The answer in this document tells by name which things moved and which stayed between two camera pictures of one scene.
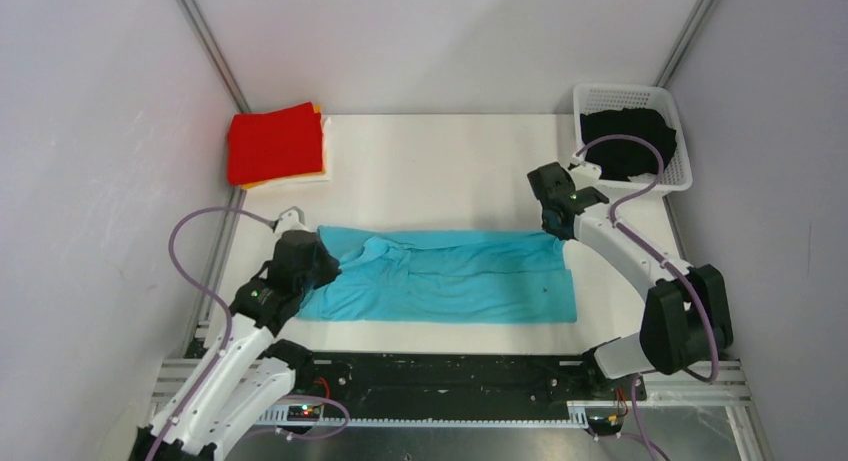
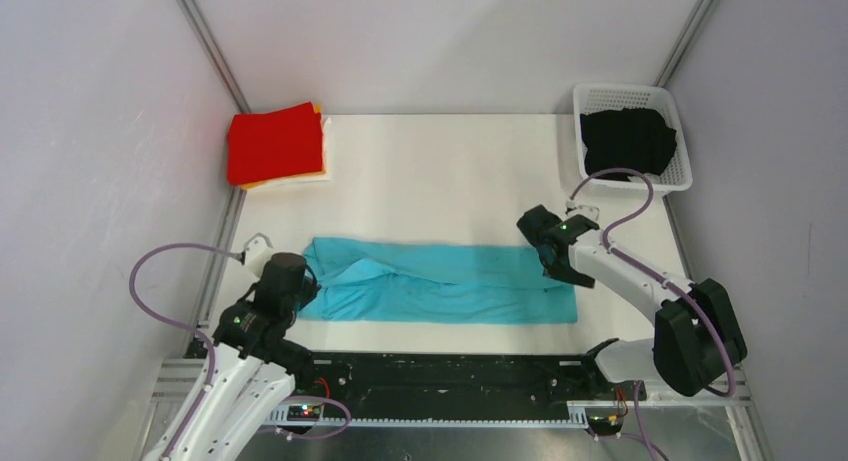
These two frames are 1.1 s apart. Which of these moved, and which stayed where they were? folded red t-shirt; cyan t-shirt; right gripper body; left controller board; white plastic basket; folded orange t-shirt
Moved: right gripper body; cyan t-shirt
Stayed: folded red t-shirt; white plastic basket; folded orange t-shirt; left controller board
